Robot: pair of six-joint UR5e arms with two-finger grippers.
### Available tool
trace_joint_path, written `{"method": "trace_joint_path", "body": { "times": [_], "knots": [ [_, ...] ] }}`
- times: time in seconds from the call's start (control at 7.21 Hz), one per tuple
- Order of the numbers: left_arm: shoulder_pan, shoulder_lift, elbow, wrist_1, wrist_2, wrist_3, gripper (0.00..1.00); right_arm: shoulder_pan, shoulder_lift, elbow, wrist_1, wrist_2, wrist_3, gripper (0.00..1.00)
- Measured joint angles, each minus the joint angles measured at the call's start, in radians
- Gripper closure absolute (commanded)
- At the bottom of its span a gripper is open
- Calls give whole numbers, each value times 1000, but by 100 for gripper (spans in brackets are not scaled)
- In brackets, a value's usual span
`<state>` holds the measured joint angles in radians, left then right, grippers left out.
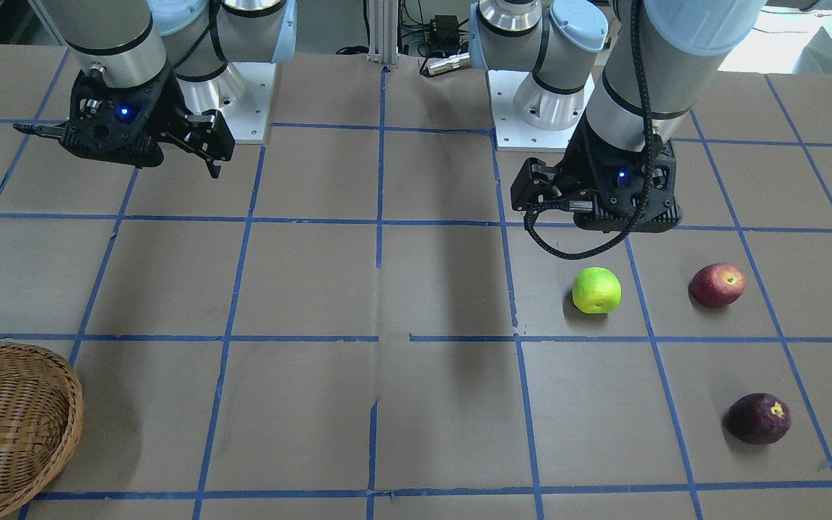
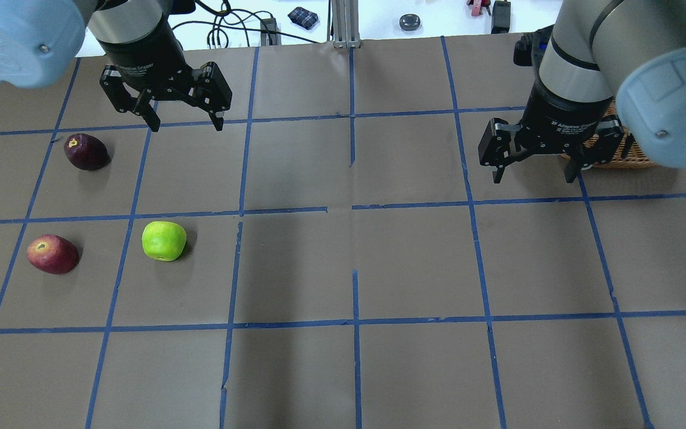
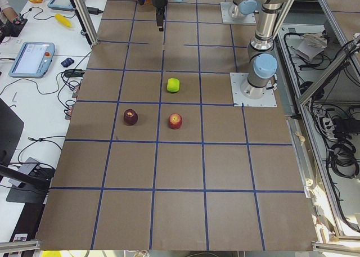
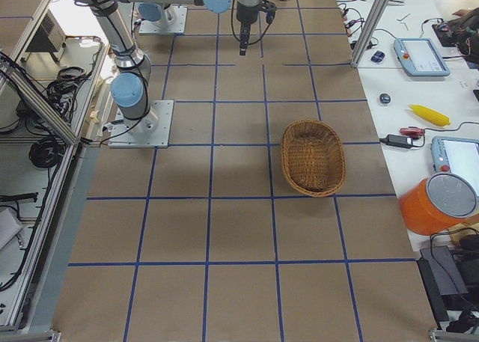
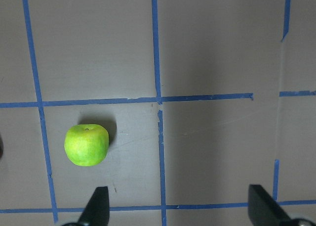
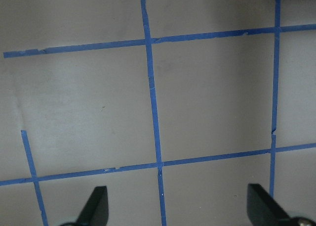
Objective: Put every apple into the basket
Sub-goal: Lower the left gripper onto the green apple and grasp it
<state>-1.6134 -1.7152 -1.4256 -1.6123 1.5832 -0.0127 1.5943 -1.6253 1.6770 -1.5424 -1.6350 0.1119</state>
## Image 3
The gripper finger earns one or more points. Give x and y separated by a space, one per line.
159 22

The green apple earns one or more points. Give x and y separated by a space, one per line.
173 85

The red yellow apple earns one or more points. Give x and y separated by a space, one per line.
175 121

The dark red apple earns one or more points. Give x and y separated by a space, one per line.
130 117

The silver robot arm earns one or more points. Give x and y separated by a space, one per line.
263 65

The black power adapter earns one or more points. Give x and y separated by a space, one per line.
94 11

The yellow toy corn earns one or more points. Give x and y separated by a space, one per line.
64 21

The far blue teach pendant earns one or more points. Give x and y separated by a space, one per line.
61 5

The blue teach pendant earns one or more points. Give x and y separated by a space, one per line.
33 60
61 5

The dark blue pouch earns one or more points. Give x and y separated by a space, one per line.
67 62

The near blue teach pendant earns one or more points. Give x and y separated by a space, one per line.
33 60

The grey usb hub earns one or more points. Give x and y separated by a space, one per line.
33 174

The black monitor stand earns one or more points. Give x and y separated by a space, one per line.
11 130

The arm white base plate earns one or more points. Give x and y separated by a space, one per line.
239 14
244 95

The aluminium frame post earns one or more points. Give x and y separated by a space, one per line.
85 21

